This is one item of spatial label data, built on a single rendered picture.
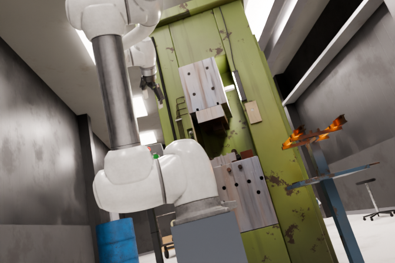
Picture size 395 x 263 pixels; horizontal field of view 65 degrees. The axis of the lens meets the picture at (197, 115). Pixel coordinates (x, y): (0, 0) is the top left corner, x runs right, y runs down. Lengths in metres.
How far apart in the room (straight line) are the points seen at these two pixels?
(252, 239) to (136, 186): 1.25
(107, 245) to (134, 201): 4.55
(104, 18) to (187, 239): 0.73
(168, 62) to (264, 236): 1.56
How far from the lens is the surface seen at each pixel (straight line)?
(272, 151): 2.34
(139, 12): 1.10
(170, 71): 2.65
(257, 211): 2.10
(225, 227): 0.99
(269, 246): 2.12
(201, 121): 2.28
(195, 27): 2.79
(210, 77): 2.39
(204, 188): 1.01
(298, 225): 2.32
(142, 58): 1.63
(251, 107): 2.40
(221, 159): 2.20
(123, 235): 5.55
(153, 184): 1.00
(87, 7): 1.09
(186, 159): 1.02
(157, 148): 2.26
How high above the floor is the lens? 0.59
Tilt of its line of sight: 19 degrees up
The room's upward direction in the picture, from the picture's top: 14 degrees counter-clockwise
